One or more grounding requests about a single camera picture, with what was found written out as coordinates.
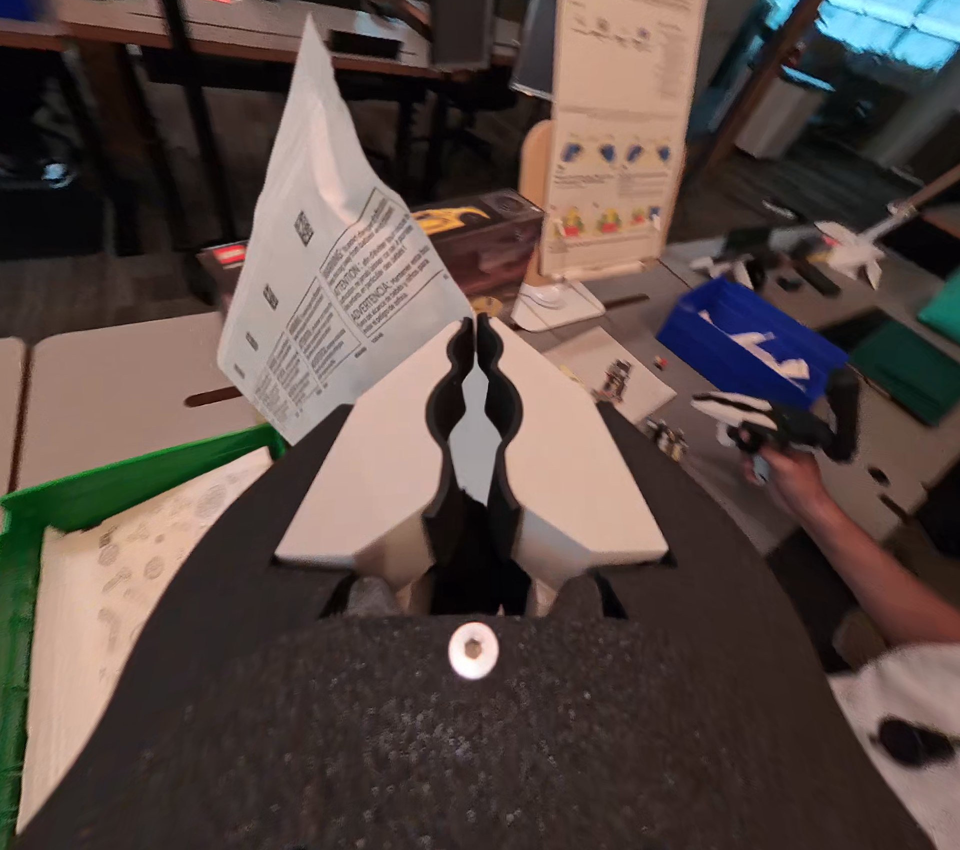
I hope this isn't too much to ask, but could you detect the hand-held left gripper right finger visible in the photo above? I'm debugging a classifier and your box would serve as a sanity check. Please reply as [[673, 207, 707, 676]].
[[476, 314, 670, 596]]

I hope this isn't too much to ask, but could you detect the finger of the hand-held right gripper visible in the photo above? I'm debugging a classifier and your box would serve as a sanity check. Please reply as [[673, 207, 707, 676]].
[[716, 415, 781, 448], [690, 390, 775, 415]]

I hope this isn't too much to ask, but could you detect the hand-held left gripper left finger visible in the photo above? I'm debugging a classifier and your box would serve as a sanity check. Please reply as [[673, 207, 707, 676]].
[[275, 318, 477, 596]]

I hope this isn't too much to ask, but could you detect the lego chassis model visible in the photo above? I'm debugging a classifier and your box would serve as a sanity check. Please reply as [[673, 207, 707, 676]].
[[643, 417, 693, 465]]

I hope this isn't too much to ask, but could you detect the green plastic bin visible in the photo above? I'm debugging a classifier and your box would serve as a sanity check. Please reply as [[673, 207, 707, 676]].
[[0, 424, 290, 838]]

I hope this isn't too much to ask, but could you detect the lego set box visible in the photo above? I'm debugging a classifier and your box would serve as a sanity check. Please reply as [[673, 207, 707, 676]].
[[196, 190, 546, 313]]

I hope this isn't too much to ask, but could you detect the person's right hand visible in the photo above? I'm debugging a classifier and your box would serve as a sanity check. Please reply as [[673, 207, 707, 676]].
[[742, 449, 826, 514]]

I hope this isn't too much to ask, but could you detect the blue plastic bin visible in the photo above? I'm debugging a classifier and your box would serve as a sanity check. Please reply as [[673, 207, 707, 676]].
[[656, 276, 850, 410]]

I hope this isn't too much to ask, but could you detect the teal bag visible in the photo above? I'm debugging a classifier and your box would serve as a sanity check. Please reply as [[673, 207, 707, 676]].
[[847, 269, 960, 429]]

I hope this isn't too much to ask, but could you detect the open instruction booklet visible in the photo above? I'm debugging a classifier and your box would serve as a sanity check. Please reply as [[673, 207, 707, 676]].
[[543, 325, 678, 425]]

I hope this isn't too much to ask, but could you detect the white folding stand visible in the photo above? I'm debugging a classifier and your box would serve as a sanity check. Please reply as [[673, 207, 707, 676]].
[[813, 168, 960, 292]]

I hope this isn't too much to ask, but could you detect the person's white shirt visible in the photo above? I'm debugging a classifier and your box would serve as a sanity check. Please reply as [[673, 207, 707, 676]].
[[828, 642, 960, 850]]

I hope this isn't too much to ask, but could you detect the white cabinet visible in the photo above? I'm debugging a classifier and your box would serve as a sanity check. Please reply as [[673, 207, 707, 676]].
[[737, 74, 828, 163]]

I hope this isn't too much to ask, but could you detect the white paper sheet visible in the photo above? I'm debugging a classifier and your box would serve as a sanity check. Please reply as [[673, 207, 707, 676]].
[[540, 0, 715, 279]]

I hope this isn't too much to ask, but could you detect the grey computer monitor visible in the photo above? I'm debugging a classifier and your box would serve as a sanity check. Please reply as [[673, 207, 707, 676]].
[[510, 0, 561, 103]]

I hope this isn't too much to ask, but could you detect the wooden office desk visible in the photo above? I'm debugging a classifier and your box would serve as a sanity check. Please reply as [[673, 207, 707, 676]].
[[0, 0, 519, 251]]

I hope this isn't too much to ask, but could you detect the black computer tower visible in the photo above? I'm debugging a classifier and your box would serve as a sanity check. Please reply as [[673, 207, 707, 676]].
[[427, 0, 498, 73]]

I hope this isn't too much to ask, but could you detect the black shoulder strap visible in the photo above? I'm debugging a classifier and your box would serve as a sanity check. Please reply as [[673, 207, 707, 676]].
[[870, 715, 960, 770]]

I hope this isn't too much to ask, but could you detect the wooden support post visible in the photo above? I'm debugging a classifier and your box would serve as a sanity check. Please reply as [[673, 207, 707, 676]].
[[701, 0, 850, 180]]

